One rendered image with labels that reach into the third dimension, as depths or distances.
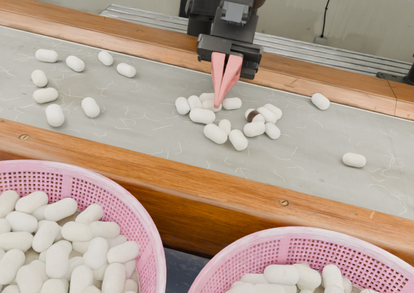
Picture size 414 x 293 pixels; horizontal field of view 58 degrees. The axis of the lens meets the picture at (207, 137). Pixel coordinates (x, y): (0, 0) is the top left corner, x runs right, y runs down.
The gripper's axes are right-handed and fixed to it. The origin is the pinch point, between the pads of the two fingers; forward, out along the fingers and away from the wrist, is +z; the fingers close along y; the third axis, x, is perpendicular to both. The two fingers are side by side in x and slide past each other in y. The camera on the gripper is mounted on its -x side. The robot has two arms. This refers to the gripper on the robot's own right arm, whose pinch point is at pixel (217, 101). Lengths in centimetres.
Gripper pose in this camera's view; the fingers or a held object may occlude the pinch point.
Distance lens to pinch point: 57.7
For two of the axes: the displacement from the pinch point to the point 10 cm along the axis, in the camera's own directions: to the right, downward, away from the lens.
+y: 9.7, 2.2, -0.7
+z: -2.3, 9.3, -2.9
